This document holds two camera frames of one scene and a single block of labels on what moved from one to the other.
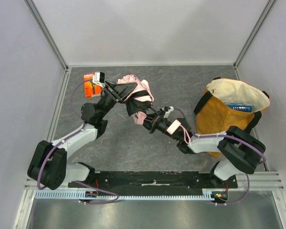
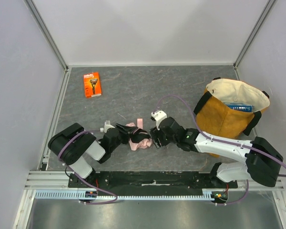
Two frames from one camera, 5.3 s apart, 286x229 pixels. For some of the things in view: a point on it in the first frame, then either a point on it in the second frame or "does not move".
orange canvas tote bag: (229, 105) does not move
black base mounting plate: (153, 180) does not move
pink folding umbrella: (139, 101) to (144, 144)
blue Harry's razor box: (240, 106) does not move
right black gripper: (154, 121) to (158, 135)
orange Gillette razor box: (91, 89) does not move
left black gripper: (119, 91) to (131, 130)
